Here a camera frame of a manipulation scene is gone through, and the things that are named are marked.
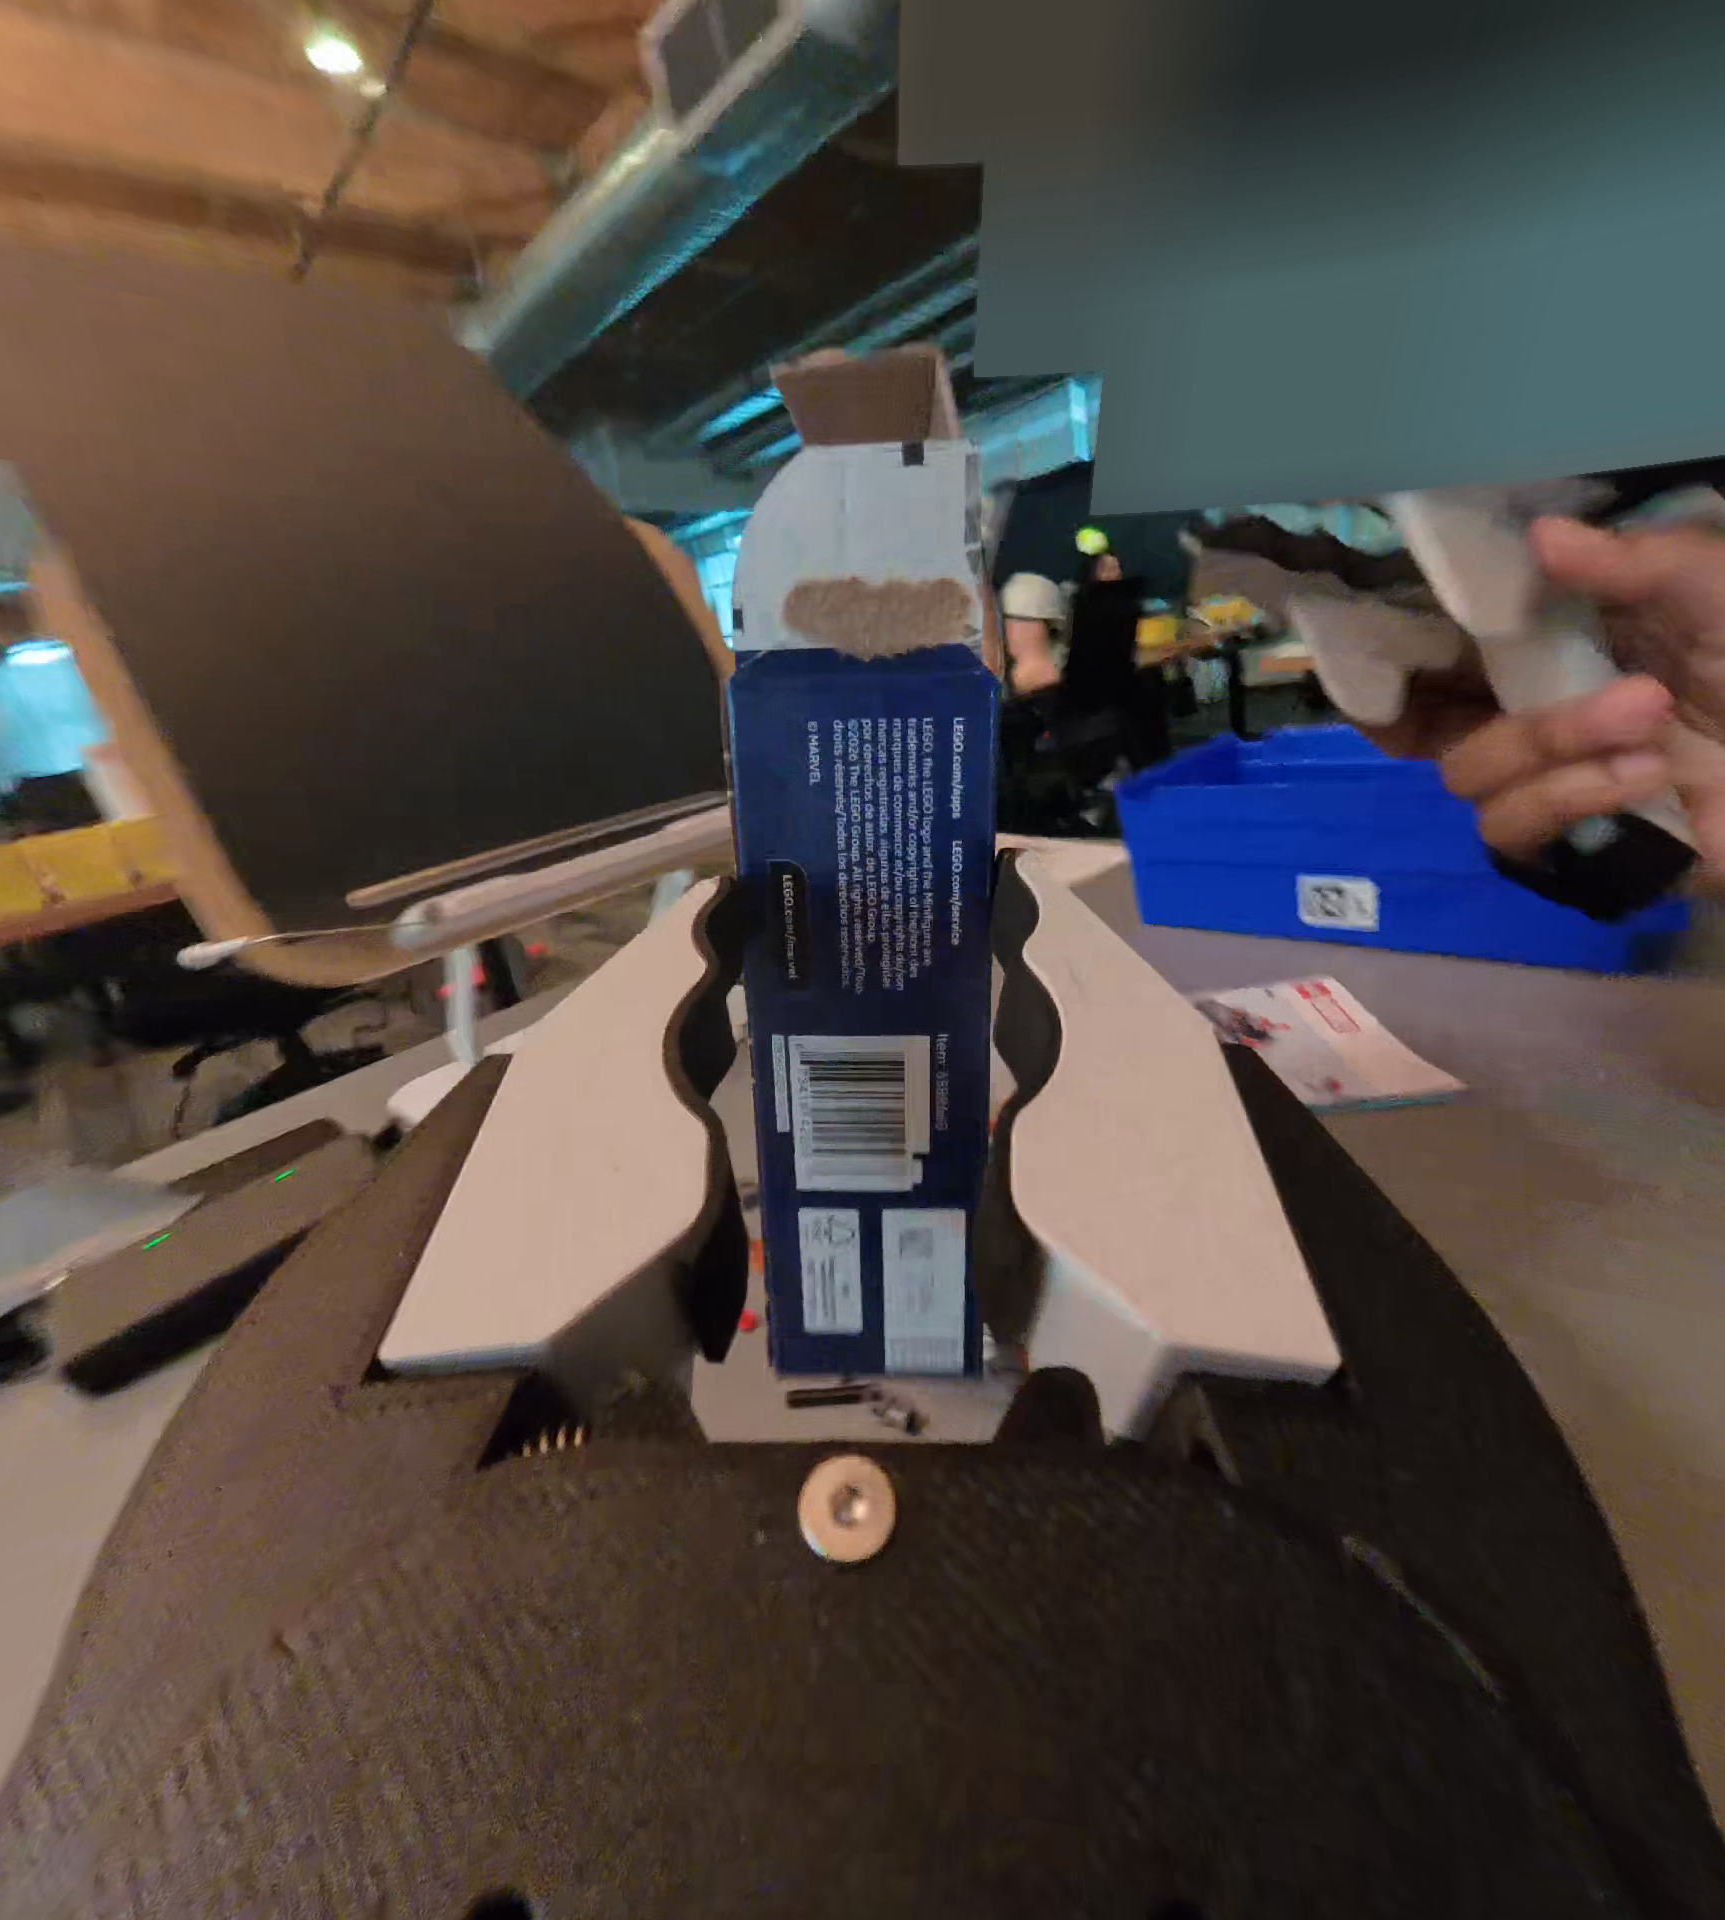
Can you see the row of yellow bins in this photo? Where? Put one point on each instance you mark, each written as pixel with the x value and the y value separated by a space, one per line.
pixel 45 870

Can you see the ceiling lamp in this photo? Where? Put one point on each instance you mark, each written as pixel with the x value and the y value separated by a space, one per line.
pixel 333 55

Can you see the lego instruction booklet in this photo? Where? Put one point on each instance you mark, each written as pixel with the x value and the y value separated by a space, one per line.
pixel 1327 1043

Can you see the blue plastic bin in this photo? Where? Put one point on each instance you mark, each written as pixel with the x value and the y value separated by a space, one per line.
pixel 1251 840

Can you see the white folding stand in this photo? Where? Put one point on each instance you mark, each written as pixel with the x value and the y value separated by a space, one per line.
pixel 546 893

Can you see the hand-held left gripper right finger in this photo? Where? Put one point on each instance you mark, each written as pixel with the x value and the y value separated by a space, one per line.
pixel 1163 1170

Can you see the metal ceiling duct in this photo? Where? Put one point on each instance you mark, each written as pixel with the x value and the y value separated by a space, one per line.
pixel 683 194

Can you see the black box with green light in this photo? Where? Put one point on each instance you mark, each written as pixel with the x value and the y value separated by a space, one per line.
pixel 186 1275
pixel 292 1162

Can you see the small black lego rod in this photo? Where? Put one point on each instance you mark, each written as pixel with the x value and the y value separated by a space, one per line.
pixel 823 1396

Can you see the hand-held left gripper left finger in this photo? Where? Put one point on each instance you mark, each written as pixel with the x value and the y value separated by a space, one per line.
pixel 546 1170

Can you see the small grey lego piece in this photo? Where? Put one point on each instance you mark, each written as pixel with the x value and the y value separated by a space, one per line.
pixel 899 1413

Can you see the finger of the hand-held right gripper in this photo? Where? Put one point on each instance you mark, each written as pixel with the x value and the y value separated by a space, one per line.
pixel 1379 661

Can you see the silver sheet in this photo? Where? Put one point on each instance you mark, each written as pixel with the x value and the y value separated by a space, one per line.
pixel 7 1260

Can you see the dark screen with tan edge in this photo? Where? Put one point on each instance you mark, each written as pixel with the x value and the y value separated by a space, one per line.
pixel 276 601

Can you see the blue lego box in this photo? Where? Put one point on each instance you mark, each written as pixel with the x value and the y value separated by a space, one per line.
pixel 862 840

